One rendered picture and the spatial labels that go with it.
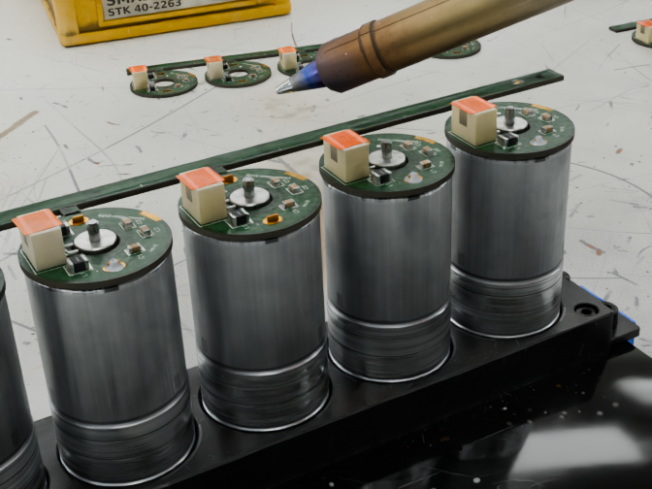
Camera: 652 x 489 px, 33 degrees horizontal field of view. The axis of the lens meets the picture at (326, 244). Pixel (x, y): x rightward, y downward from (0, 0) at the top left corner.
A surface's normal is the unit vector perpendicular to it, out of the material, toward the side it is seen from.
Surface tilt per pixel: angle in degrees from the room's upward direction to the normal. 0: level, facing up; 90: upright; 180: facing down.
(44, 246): 90
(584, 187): 0
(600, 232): 0
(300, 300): 90
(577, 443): 0
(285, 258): 90
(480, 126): 90
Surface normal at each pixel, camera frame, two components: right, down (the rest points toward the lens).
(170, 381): 0.88, 0.21
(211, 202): 0.48, 0.42
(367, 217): -0.32, 0.48
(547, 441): -0.04, -0.87
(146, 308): 0.73, 0.32
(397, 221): 0.11, 0.49
